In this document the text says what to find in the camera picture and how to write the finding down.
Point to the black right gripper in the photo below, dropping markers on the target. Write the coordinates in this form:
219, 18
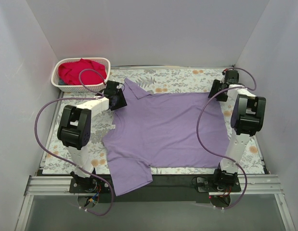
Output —
216, 91

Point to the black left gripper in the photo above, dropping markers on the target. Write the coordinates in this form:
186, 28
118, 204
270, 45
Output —
120, 99

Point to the purple t shirt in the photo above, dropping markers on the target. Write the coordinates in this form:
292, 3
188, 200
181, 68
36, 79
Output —
162, 130

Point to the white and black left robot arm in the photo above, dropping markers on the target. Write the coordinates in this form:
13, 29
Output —
75, 131

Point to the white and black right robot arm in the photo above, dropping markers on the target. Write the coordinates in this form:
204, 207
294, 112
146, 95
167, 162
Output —
246, 120

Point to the floral patterned table mat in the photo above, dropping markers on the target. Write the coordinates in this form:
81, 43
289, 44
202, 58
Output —
154, 81

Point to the red t shirt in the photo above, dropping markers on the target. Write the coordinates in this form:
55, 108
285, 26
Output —
69, 72

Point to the teal cloth in basket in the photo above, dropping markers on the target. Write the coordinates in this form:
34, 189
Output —
61, 82

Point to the white plastic basket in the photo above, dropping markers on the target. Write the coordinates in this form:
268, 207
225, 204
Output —
82, 87

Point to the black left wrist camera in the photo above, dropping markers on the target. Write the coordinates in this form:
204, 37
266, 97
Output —
111, 88

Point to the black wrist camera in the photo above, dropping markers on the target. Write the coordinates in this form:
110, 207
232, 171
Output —
231, 77
111, 88

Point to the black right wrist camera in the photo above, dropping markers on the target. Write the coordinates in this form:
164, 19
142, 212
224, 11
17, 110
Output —
231, 77

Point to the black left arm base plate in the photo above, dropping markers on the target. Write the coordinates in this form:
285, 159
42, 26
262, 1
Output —
88, 185

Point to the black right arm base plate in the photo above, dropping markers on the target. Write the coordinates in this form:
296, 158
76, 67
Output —
206, 185

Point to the aluminium front frame rail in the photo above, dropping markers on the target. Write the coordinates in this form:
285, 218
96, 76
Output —
57, 185

